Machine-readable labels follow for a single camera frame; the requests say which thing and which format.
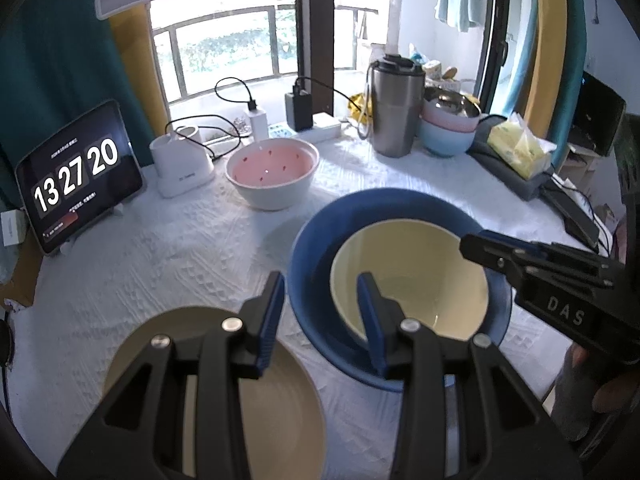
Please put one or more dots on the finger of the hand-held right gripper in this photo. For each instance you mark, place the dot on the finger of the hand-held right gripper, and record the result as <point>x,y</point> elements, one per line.
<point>530,245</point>
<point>490,252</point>

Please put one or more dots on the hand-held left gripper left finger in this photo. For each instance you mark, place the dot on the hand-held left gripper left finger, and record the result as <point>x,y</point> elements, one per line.
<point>267,325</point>

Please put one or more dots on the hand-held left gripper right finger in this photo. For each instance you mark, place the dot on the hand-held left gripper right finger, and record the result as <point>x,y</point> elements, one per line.
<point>372,330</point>

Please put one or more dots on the large blue bowl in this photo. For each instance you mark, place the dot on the large blue bowl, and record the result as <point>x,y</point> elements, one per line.
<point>315,270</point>

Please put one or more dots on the light yellow bowl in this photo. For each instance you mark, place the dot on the light yellow bowl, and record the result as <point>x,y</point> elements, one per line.
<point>415,270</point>

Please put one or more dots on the beige ribbed plate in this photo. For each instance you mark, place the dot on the beige ribbed plate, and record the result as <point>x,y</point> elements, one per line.
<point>285,410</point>

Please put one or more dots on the person's right hand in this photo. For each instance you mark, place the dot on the person's right hand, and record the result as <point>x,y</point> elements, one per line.
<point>607,395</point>

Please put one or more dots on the black flat device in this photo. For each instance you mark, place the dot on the black flat device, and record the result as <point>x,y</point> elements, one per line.
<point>575,217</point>

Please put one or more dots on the yellow tissue pack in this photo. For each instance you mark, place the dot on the yellow tissue pack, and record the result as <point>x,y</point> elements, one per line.
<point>520,147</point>

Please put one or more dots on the light blue bowl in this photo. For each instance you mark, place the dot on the light blue bowl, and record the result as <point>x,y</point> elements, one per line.
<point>445,140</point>

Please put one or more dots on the white bowl with pink inside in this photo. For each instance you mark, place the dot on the white bowl with pink inside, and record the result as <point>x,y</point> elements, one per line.
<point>272,190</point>

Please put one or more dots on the steel bowl with pink outside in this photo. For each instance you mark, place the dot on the steel bowl with pink outside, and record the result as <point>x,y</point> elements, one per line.
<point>450,112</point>

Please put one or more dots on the steel tumbler with black lid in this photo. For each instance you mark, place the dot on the steel tumbler with black lid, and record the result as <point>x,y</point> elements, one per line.
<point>395,110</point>

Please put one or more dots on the yellow curtain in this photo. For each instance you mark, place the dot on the yellow curtain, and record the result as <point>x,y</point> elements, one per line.
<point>542,50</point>
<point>130,60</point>

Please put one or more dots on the white charger plug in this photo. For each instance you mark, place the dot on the white charger plug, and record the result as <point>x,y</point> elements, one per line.
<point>258,122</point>

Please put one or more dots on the white power strip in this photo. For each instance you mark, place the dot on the white power strip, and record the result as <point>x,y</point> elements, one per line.
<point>322,127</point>

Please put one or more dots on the black power adapter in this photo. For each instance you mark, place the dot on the black power adapter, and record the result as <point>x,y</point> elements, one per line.
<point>299,107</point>

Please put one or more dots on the tablet with clock display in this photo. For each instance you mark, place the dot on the tablet with clock display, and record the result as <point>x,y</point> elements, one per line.
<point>80,180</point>

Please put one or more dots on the small white box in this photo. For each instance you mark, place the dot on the small white box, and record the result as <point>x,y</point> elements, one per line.
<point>12,227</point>

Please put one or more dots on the balcony railing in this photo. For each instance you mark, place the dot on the balcony railing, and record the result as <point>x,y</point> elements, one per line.
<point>225,35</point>

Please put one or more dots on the black window post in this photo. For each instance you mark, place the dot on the black window post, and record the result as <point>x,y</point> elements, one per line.
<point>315,35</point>

